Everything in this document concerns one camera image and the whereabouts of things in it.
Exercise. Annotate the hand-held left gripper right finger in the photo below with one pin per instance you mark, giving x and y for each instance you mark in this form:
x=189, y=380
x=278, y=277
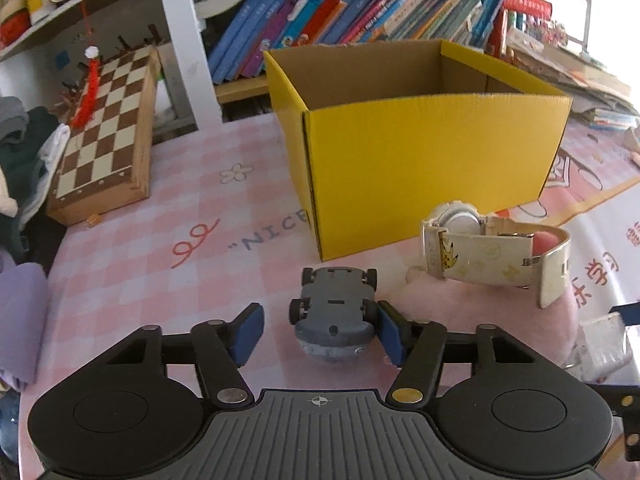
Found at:
x=391, y=336

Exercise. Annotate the row of colourful books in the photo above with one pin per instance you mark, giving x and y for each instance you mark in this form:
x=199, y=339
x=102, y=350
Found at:
x=350, y=10

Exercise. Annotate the grey toy car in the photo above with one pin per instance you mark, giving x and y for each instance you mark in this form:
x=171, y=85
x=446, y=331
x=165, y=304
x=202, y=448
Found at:
x=332, y=317

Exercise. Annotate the pink checkered desktop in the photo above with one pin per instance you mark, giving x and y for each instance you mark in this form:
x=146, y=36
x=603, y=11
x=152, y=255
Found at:
x=165, y=260

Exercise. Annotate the white wristwatch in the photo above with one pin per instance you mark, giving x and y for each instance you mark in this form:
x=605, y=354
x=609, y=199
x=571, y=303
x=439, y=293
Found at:
x=480, y=255

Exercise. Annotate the wooden chessboard box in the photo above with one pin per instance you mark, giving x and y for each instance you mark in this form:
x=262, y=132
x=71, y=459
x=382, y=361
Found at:
x=107, y=130

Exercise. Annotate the white shelf post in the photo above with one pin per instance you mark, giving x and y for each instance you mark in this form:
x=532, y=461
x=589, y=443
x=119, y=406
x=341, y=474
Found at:
x=182, y=45

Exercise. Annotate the red book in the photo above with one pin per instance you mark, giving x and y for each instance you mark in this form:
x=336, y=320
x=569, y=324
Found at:
x=525, y=2

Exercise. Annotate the yellow cardboard box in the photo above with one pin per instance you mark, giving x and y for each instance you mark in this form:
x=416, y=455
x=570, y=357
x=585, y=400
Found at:
x=425, y=170

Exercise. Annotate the stack of books and papers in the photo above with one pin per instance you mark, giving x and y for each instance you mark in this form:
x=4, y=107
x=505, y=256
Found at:
x=575, y=72

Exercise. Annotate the purple cloth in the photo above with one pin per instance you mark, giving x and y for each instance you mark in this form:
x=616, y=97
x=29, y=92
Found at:
x=20, y=320

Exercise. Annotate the pile of clothes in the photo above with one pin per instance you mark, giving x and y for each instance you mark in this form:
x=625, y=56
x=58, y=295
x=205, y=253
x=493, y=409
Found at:
x=22, y=170

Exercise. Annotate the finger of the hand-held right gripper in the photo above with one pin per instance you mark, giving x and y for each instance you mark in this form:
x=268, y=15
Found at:
x=620, y=400
x=627, y=311

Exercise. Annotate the red tassel ornament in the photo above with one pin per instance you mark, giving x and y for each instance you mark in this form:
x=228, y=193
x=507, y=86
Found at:
x=86, y=95

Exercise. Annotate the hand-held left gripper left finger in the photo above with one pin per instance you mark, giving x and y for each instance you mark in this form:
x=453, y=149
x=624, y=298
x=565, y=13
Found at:
x=247, y=334

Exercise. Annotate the white plastic wrapper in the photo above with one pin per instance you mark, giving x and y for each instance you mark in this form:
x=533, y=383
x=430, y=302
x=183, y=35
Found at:
x=602, y=347

